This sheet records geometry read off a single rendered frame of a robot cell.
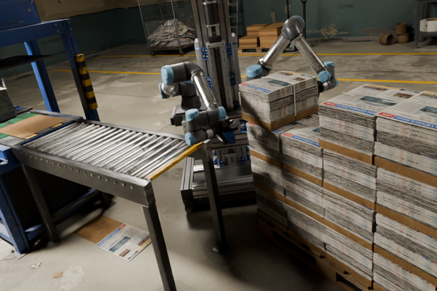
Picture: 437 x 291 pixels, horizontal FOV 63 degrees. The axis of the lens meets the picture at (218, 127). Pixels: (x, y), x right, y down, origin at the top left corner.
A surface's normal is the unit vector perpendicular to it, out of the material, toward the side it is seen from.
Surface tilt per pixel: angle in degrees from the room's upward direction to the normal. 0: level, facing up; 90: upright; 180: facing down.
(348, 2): 90
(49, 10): 90
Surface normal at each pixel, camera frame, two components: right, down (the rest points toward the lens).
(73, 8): 0.81, 0.11
